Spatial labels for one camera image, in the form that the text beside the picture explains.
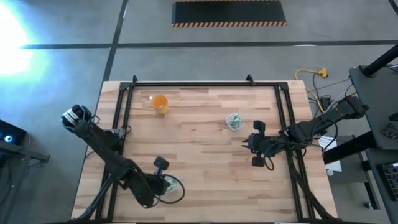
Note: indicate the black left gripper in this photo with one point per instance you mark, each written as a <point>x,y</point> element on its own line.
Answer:
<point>160,186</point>

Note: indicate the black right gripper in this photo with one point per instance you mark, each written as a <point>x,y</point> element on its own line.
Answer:
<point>270,145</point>

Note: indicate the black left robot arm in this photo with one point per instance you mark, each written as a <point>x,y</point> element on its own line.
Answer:
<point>105,146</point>

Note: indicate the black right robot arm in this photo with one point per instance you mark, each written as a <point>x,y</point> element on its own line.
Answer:
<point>314,127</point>

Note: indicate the yellow plastic cup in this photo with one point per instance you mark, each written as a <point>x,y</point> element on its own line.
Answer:
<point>160,104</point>

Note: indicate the white paper sheet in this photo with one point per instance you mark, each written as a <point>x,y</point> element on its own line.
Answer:
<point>329,144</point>

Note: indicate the grey metal stand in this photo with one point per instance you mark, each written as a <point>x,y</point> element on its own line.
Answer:
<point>31,155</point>

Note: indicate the grey desk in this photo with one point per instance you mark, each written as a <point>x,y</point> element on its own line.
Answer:
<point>379,93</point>

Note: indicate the black controller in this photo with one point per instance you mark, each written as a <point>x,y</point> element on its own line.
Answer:
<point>390,132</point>

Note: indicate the black hazard-striped floor mat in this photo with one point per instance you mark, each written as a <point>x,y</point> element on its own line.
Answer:
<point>228,12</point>

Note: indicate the black keyboard with coloured keys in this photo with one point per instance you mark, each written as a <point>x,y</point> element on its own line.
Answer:
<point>391,180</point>

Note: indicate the black pole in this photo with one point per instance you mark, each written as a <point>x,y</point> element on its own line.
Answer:
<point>381,60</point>

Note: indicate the black box with blue light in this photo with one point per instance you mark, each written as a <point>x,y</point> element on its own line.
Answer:
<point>14,130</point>

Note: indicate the black aluminium rig frame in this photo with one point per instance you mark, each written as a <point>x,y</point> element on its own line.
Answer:
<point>202,84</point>

